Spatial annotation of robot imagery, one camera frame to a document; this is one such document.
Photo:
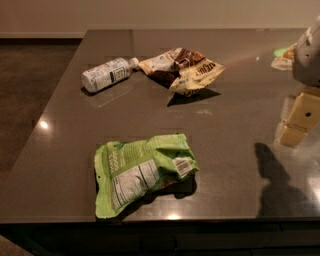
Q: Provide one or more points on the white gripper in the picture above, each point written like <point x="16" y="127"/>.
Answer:
<point x="308" y="58"/>

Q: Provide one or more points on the brown chip bag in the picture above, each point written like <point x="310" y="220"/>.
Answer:
<point x="182" y="71"/>

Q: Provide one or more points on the green rice chip bag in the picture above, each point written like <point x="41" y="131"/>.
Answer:
<point x="127" y="171"/>

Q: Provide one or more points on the white plastic bottle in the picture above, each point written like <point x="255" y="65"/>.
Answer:
<point x="107" y="74"/>

